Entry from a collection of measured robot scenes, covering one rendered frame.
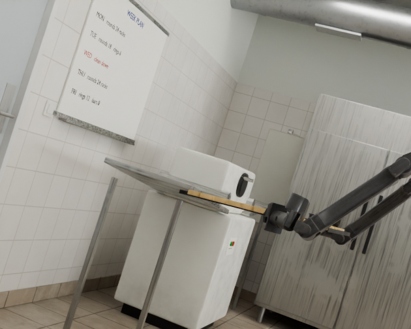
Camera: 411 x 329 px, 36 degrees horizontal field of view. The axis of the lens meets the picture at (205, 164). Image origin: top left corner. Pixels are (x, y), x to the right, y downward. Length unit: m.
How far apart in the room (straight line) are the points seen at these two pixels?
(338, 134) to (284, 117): 1.10
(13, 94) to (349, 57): 4.01
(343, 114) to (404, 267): 1.36
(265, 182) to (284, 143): 0.43
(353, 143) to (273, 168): 1.19
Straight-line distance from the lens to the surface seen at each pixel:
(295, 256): 5.40
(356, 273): 5.36
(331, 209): 2.13
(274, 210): 2.23
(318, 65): 6.52
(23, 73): 3.32
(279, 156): 6.33
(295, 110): 6.44
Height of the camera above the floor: 1.06
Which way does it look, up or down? 1 degrees up
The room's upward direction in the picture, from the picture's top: 18 degrees clockwise
